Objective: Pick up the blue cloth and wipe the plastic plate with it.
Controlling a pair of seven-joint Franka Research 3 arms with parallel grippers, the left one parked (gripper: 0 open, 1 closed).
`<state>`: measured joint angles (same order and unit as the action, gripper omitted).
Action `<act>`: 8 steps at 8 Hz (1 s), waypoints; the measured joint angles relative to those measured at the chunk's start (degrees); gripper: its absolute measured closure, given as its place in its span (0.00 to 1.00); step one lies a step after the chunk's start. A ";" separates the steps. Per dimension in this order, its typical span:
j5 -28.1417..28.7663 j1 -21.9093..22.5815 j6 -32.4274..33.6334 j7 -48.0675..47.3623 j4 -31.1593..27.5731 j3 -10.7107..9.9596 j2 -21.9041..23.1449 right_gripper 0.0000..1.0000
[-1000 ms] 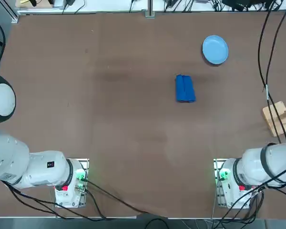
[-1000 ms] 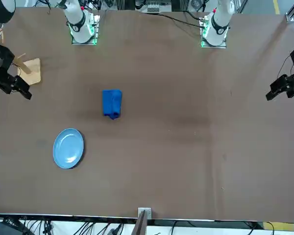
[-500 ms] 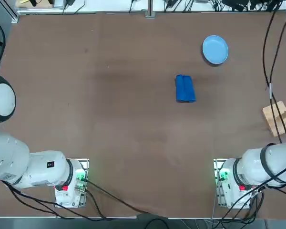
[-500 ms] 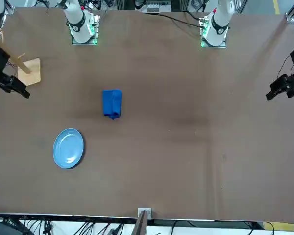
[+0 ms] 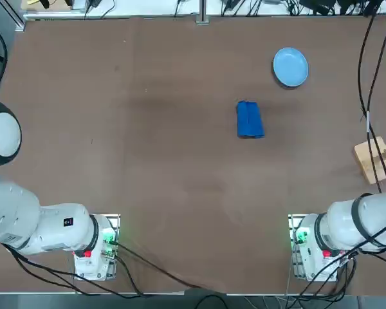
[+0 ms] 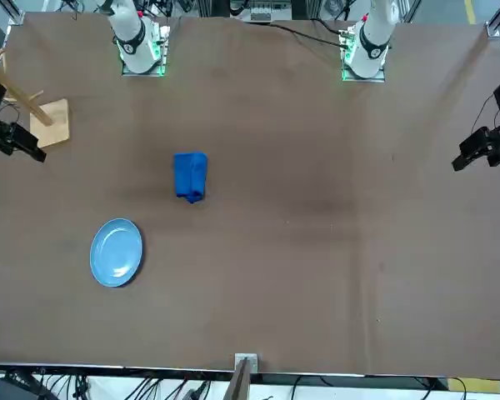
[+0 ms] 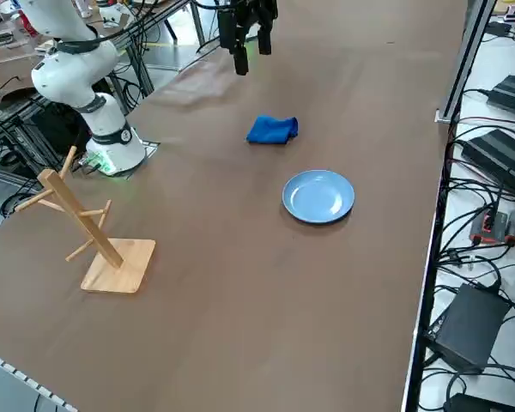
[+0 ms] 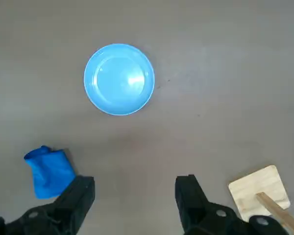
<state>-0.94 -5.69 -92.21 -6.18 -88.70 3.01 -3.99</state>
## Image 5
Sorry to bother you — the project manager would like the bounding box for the light blue plastic plate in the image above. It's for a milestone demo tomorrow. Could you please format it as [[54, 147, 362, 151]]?
[[272, 47, 309, 88]]

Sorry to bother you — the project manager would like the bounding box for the aluminium frame post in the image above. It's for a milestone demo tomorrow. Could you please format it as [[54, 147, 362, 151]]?
[[195, 0, 210, 26]]

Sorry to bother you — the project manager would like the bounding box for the wooden cup rack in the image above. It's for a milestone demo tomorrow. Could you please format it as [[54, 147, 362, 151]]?
[[354, 136, 386, 185]]

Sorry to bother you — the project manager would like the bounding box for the black cable with white tag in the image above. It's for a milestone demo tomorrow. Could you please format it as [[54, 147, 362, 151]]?
[[357, 0, 384, 194]]

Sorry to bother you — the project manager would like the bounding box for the blue cloth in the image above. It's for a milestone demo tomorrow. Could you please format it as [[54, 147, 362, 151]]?
[[236, 100, 266, 140]]

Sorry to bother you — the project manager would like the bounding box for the black base cable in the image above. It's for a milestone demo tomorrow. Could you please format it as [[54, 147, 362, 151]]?
[[1, 243, 145, 297], [114, 240, 228, 295]]

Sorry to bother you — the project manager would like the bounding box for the aluminium frame rail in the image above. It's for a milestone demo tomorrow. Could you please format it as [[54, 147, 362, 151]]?
[[15, 9, 130, 32]]

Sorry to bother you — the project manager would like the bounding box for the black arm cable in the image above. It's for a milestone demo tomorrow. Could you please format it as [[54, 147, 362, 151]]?
[[368, 17, 386, 194]]

